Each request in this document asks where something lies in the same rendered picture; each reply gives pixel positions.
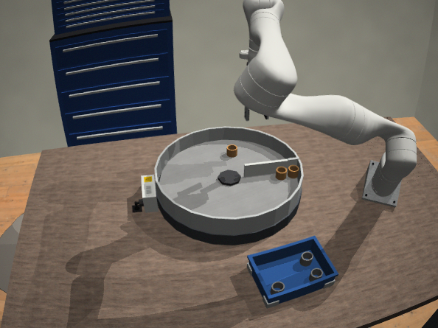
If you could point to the blue crate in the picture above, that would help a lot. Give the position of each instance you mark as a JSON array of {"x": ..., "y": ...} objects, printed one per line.
[{"x": 282, "y": 264}]

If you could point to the bronze bushing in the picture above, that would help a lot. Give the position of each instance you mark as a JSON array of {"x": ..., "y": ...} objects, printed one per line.
[
  {"x": 281, "y": 175},
  {"x": 231, "y": 150},
  {"x": 294, "y": 173}
]

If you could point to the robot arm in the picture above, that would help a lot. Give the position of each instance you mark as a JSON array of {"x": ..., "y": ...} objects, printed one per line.
[{"x": 266, "y": 84}]

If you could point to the grey metal ring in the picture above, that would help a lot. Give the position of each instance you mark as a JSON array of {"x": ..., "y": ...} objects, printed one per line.
[
  {"x": 279, "y": 285},
  {"x": 306, "y": 258},
  {"x": 315, "y": 271}
]

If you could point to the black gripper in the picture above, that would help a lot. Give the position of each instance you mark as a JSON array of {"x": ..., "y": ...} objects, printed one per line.
[{"x": 248, "y": 55}]

